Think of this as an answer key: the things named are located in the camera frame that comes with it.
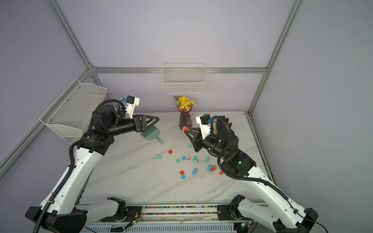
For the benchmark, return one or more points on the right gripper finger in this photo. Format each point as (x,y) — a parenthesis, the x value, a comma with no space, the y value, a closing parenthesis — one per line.
(194,143)
(193,134)

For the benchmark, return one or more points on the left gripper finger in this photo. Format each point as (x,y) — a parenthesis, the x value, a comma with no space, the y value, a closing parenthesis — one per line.
(146,119)
(149,130)

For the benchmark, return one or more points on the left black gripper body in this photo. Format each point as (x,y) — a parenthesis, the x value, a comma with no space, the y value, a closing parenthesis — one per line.
(128,126)

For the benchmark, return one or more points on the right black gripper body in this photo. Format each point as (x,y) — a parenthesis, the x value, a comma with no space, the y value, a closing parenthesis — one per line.
(211,144)

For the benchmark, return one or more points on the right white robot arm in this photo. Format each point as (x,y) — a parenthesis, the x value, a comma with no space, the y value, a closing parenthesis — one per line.
(283,215)

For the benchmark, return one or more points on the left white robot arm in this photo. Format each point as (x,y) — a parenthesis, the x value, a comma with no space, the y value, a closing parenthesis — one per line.
(61,212)

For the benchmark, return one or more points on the green dustpan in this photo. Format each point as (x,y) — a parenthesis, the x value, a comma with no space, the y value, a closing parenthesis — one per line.
(152,134)

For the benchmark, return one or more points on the dark glass vase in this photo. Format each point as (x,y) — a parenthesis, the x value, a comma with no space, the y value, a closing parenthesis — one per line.
(185,120)

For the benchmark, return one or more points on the black yellow work glove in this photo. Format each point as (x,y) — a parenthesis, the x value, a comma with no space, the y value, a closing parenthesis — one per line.
(224,121)

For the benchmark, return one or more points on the yellow flower bouquet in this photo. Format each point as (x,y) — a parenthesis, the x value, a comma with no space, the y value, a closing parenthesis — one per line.
(184,104)

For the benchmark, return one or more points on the lower white mesh shelf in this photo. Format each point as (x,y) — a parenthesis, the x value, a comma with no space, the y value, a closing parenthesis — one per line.
(73,139)

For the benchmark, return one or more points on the white mesh shelf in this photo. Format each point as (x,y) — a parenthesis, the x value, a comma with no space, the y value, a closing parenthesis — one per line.
(70,114)
(73,139)

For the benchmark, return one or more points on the upper white mesh shelf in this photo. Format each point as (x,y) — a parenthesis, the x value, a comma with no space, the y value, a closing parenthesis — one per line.
(70,114)

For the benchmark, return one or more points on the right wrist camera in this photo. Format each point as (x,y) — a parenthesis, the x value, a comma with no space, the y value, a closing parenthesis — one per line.
(204,121)

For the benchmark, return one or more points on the white wire wall basket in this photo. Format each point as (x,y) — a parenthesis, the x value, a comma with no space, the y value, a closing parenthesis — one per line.
(183,78)

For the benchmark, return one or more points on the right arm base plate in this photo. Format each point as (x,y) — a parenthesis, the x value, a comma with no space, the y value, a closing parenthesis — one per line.
(226,212)

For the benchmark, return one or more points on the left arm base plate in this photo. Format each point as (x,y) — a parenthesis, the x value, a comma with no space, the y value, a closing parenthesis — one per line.
(128,215)

